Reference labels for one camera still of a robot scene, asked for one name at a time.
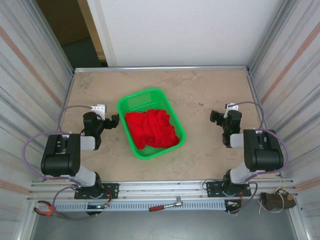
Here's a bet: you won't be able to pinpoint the green plastic mesh basket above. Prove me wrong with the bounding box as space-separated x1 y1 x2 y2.
116 87 188 160

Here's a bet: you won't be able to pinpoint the red t-shirt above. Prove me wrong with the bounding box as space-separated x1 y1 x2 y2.
124 108 181 151

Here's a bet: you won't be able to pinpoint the small circuit board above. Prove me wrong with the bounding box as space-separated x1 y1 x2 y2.
224 199 242 210
86 203 109 211

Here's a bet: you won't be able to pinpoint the brown cloth pouch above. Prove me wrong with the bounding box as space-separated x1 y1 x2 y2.
260 191 297 213

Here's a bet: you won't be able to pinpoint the brown wooden panel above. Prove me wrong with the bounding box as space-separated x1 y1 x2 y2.
36 0 91 47

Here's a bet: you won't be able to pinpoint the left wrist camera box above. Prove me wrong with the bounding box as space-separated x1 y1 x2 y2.
90 103 108 118

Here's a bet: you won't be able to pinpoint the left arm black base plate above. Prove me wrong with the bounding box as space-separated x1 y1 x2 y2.
74 183 120 200

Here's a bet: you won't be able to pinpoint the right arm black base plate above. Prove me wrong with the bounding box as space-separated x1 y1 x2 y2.
206 180 252 198

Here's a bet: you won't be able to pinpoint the wide aluminium mounting rail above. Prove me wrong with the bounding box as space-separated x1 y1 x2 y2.
26 178 301 203

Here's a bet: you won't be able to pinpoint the grey slotted cable duct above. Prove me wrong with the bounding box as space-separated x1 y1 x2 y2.
53 200 227 212

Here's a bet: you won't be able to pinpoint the beige string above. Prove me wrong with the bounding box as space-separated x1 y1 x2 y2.
258 178 289 215

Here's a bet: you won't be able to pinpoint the red-handled ratchet wrench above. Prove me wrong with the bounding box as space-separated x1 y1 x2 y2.
149 196 184 213

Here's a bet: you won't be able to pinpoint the wooden door frame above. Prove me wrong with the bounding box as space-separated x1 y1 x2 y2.
77 0 108 62

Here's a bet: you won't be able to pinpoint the orange-handled pliers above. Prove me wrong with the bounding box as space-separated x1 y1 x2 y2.
33 200 68 220

